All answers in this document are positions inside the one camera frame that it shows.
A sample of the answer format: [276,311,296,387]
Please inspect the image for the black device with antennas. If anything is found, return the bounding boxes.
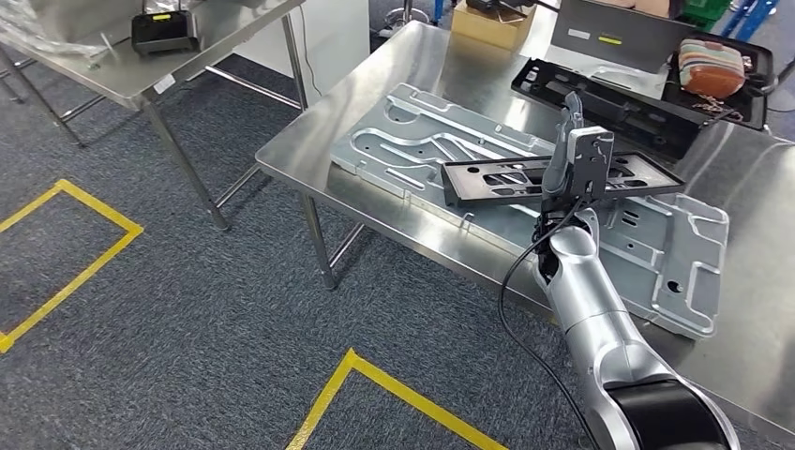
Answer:
[465,0,561,19]

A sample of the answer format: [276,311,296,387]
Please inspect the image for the chrome stanchion base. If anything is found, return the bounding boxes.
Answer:
[383,0,431,32]

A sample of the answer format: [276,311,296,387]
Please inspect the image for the small steel table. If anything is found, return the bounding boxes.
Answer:
[0,0,308,233]

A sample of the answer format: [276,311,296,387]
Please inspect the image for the black plastic tray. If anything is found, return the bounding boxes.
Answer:
[661,31,775,131]

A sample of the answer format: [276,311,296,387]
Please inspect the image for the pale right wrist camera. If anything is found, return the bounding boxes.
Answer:
[566,126,616,150]

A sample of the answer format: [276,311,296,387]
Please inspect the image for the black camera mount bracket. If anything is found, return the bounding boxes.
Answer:
[541,139,615,213]

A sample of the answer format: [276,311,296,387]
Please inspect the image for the striped fabric pouch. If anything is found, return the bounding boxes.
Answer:
[677,37,746,99]

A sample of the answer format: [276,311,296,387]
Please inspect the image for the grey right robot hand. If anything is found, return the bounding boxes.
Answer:
[541,91,585,200]

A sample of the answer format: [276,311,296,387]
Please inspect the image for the steel workbench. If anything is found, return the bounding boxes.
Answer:
[254,20,795,445]

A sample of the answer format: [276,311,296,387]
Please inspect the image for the metal key chain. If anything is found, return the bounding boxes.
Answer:
[692,95,744,124]

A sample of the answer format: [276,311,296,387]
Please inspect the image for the black plastic plate bracket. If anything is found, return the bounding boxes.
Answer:
[441,150,686,209]
[511,56,710,164]

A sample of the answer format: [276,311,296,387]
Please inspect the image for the silver stamped metal panel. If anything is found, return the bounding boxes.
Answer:
[329,82,731,339]

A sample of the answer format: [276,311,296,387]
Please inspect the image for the clear plastic bag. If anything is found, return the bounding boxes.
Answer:
[0,0,110,60]

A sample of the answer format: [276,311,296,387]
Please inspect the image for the black box with yellow label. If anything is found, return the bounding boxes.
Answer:
[130,8,202,56]

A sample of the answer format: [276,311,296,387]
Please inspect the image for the brown cardboard box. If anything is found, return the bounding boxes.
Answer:
[450,0,538,51]

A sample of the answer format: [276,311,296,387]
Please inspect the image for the yellow floor tape square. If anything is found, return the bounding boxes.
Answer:
[0,178,145,355]
[285,347,507,450]

